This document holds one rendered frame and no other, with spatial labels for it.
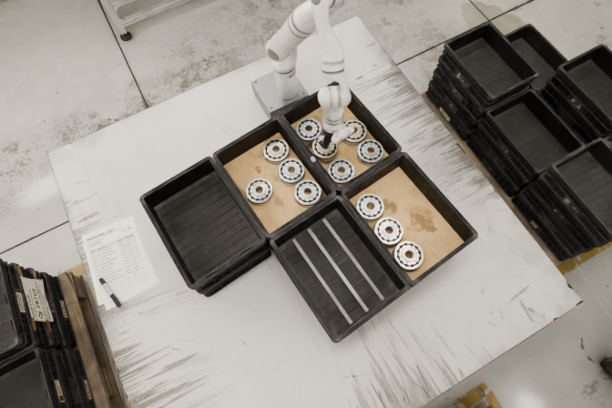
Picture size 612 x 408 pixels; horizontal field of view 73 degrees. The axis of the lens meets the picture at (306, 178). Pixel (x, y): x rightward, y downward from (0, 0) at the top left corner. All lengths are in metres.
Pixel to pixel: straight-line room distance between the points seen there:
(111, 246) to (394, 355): 1.16
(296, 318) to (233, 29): 2.22
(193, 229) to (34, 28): 2.54
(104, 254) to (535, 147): 2.09
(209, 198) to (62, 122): 1.72
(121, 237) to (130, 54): 1.75
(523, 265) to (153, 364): 1.42
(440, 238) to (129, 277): 1.18
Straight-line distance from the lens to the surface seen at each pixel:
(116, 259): 1.82
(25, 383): 2.29
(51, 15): 3.83
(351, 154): 1.66
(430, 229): 1.59
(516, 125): 2.47
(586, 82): 2.65
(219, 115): 1.95
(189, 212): 1.63
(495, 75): 2.47
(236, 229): 1.57
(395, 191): 1.62
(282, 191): 1.59
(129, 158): 1.97
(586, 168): 2.37
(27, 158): 3.16
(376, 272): 1.52
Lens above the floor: 2.31
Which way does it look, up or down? 67 degrees down
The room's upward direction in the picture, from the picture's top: 4 degrees counter-clockwise
